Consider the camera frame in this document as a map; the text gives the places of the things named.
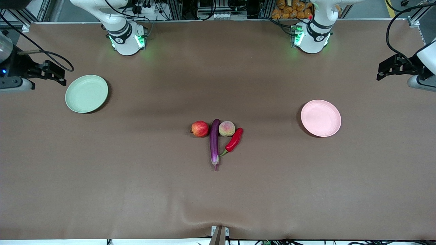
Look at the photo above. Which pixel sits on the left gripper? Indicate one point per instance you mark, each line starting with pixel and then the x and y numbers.
pixel 411 67

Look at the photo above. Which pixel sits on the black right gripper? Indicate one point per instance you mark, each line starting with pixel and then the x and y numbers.
pixel 17 65

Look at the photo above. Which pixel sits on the red apple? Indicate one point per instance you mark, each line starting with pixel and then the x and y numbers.
pixel 200 129

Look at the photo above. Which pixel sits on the purple eggplant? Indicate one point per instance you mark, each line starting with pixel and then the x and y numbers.
pixel 214 143

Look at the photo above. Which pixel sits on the red chili pepper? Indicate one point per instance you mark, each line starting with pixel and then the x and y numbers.
pixel 234 141

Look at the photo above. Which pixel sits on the yellow pink peach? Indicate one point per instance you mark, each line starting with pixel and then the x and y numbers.
pixel 227 129

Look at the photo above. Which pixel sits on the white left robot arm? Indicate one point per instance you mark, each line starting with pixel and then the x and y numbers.
pixel 313 39

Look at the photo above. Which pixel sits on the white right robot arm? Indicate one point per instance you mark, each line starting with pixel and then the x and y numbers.
pixel 126 41

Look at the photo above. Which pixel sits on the light green plate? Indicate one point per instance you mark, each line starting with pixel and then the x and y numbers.
pixel 86 94

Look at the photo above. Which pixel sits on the pink plate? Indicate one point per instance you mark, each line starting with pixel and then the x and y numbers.
pixel 321 118

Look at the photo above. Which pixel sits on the white power strip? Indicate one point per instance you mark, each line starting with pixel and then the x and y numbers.
pixel 144 9

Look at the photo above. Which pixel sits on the orange packed goods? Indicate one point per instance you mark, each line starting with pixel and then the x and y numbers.
pixel 289 12

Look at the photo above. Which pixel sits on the brown table mat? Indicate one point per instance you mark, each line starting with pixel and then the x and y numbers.
pixel 136 177

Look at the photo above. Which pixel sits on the white terminal block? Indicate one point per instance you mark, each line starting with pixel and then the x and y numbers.
pixel 222 15

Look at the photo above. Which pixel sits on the metal table clamp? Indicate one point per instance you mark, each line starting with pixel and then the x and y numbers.
pixel 219 234

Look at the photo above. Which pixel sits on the aluminium frame strut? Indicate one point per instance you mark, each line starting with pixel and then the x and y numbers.
pixel 414 21
pixel 46 9

